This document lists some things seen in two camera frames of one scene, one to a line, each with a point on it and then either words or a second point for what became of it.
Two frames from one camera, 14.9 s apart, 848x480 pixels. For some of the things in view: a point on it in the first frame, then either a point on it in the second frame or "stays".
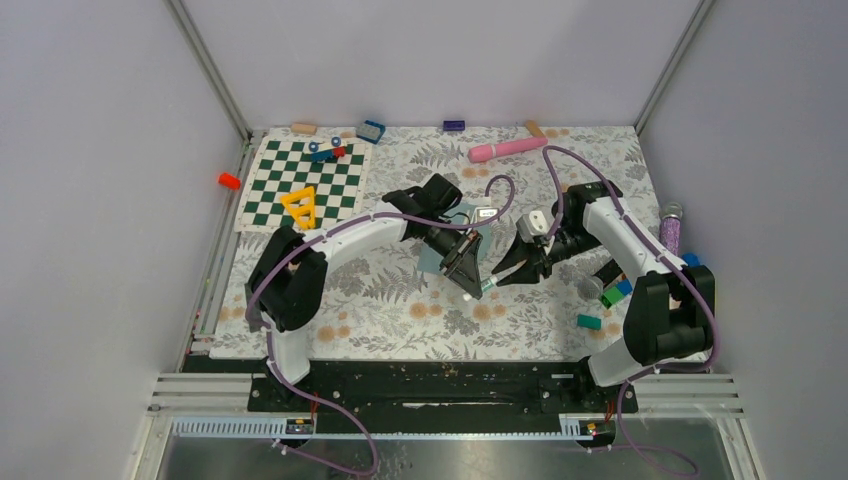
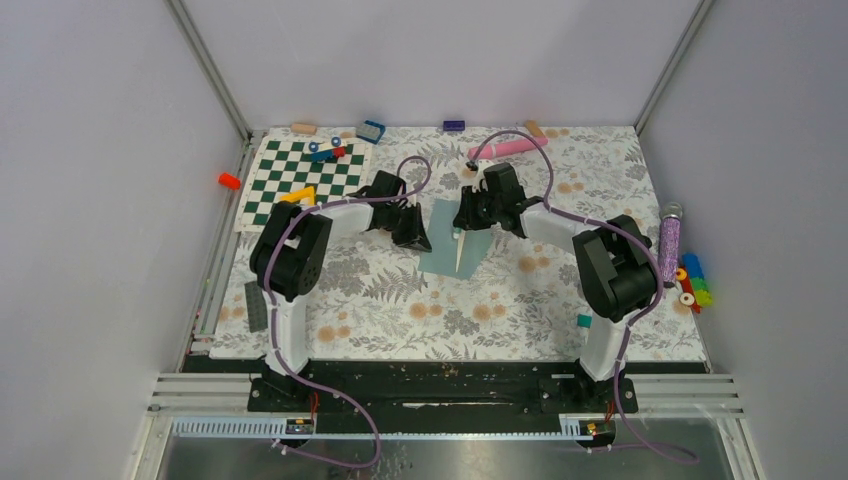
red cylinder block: x=229 y=180 stays
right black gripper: x=527 y=274 -> x=466 y=218
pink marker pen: x=504 y=148 stays
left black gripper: x=464 y=271 -> x=415 y=237
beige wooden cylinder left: x=303 y=128 stays
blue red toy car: x=327 y=150 stays
